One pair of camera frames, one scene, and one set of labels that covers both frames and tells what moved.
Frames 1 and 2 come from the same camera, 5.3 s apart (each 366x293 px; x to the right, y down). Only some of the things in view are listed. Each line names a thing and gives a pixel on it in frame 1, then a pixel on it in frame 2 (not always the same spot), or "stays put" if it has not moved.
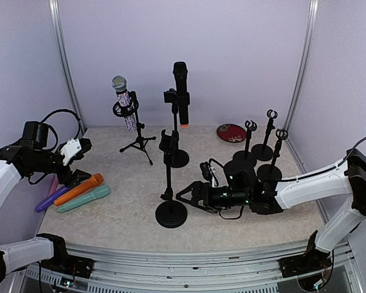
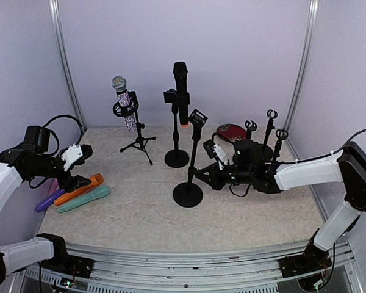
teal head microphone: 99,193 stays put
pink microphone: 54,185 stays put
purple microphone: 51,199 stays put
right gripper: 197,187 → 213,180
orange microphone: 96,180 stays put
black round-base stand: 171,213 → 188,194
